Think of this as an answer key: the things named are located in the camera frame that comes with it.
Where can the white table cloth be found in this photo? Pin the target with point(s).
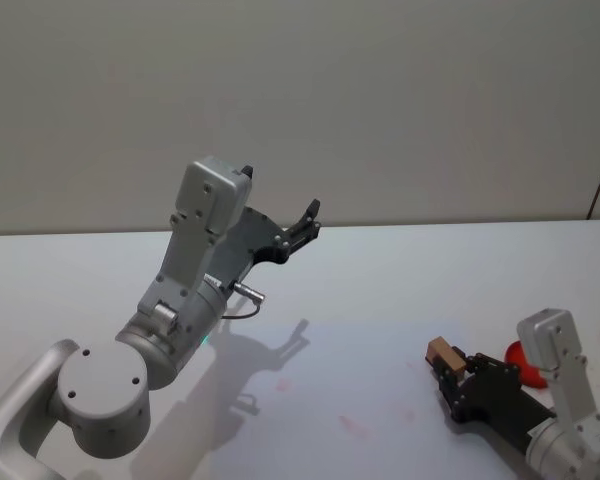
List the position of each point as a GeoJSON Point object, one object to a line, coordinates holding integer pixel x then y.
{"type": "Point", "coordinates": [380, 300]}

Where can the small brown wooden block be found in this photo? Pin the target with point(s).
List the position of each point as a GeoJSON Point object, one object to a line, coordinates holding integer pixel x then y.
{"type": "Point", "coordinates": [445, 352]}

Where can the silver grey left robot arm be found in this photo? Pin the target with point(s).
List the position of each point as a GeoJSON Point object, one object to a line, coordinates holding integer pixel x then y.
{"type": "Point", "coordinates": [100, 395]}

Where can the plain pale wall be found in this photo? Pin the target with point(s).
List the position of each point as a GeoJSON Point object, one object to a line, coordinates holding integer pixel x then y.
{"type": "Point", "coordinates": [330, 100]}

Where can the red round object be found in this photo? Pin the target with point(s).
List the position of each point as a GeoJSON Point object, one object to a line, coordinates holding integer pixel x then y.
{"type": "Point", "coordinates": [516, 356]}

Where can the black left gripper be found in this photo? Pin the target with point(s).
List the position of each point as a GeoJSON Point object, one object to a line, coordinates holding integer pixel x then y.
{"type": "Point", "coordinates": [252, 240]}

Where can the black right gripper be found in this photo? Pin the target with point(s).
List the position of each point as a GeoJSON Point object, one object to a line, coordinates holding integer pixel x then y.
{"type": "Point", "coordinates": [500, 410]}

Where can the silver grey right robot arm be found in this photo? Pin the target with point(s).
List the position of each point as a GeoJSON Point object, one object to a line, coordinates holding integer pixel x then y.
{"type": "Point", "coordinates": [575, 400]}

